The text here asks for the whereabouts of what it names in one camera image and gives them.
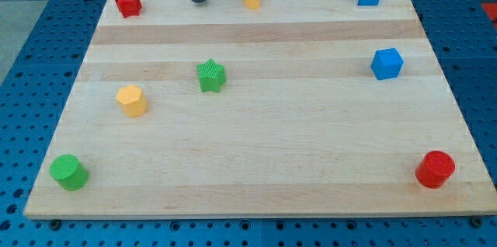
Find yellow hexagon block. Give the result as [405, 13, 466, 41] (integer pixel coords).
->
[116, 85, 148, 118]

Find red cylinder block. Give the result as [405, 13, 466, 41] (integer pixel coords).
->
[415, 151, 456, 189]

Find blue hexagon block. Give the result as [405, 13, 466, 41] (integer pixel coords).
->
[370, 48, 404, 80]

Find green star block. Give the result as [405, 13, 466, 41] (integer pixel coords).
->
[196, 59, 226, 92]

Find wooden board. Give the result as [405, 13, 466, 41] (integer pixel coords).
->
[24, 0, 496, 220]

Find red star block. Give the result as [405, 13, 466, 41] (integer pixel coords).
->
[114, 0, 142, 18]

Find green cylinder block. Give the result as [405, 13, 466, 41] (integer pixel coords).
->
[49, 154, 89, 191]

